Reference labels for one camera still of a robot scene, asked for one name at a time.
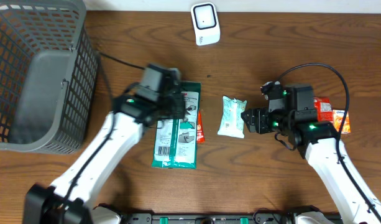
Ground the light green wipes pack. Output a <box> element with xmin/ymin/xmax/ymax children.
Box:
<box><xmin>218</xmin><ymin>96</ymin><xmax>247</xmax><ymax>139</ymax></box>

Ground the green 3M gloves package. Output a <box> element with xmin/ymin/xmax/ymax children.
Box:
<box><xmin>152</xmin><ymin>82</ymin><xmax>201</xmax><ymax>169</ymax></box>

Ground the thin orange sachet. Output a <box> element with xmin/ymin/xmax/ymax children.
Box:
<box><xmin>196</xmin><ymin>111</ymin><xmax>205</xmax><ymax>143</ymax></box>

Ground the large orange snack bag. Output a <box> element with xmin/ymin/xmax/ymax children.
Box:
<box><xmin>314</xmin><ymin>96</ymin><xmax>333</xmax><ymax>122</ymax></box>

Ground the small orange tissue box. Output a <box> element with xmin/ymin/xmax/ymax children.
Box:
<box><xmin>332</xmin><ymin>109</ymin><xmax>352</xmax><ymax>135</ymax></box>

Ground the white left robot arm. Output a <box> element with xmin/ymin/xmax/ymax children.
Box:
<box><xmin>22</xmin><ymin>83</ymin><xmax>185</xmax><ymax>224</ymax></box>

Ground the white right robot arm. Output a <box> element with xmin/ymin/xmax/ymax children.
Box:
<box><xmin>241</xmin><ymin>82</ymin><xmax>381</xmax><ymax>223</ymax></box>

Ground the white barcode scanner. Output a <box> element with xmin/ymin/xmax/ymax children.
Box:
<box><xmin>190</xmin><ymin>2</ymin><xmax>221</xmax><ymax>46</ymax></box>

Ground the grey plastic mesh basket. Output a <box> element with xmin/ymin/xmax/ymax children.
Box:
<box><xmin>0</xmin><ymin>0</ymin><xmax>98</xmax><ymax>154</ymax></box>

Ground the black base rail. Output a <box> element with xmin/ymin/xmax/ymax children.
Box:
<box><xmin>119</xmin><ymin>212</ymin><xmax>283</xmax><ymax>224</ymax></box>

